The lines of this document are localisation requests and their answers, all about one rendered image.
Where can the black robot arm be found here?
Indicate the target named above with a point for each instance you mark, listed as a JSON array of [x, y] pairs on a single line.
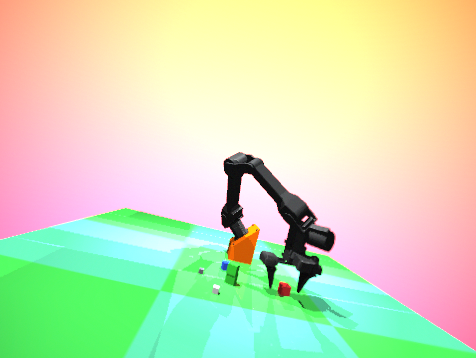
[[291, 207]]

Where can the blue block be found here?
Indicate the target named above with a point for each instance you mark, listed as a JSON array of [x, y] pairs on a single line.
[[224, 265]]

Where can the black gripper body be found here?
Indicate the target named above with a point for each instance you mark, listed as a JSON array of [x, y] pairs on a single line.
[[271, 260]]

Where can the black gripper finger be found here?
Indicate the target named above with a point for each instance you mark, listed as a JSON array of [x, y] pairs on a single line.
[[303, 279], [271, 273]]

